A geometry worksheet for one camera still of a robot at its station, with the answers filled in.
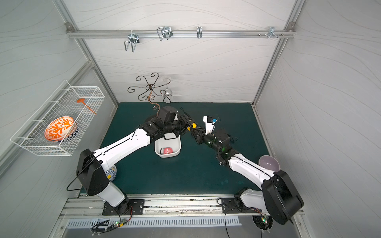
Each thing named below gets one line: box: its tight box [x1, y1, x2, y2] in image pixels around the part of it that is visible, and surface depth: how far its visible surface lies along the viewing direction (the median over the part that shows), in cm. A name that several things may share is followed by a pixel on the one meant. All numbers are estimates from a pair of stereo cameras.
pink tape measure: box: [163, 147, 174, 155], surface depth 95 cm
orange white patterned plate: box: [44, 116, 78, 142], surface depth 64 cm
